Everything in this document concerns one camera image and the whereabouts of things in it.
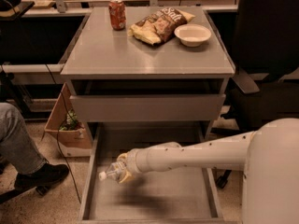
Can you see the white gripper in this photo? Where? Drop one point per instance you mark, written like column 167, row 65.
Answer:
column 132, row 164

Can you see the clear plastic water bottle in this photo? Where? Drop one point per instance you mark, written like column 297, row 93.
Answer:
column 114, row 172

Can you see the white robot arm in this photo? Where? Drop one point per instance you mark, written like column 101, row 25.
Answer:
column 268, row 158

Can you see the grey upper drawer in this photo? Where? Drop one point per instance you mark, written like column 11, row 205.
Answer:
column 138, row 108

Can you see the open grey lower drawer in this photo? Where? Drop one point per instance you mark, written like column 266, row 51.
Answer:
column 181, row 196

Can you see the grey drawer cabinet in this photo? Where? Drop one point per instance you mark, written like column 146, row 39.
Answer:
column 107, row 62

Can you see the cardboard box with items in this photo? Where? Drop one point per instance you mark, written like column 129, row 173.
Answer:
column 64, row 126

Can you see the black shoe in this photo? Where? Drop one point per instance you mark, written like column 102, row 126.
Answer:
column 48, row 175

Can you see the person leg in jeans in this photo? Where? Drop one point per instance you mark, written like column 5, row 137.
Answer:
column 16, row 145

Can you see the brown chip bag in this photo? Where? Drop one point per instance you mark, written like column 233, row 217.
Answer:
column 159, row 27

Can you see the white paper bowl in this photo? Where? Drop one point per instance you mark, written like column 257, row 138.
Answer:
column 192, row 35

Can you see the red soda can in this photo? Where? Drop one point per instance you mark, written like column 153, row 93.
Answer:
column 117, row 14

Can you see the black office chair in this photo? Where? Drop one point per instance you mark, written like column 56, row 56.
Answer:
column 262, row 39

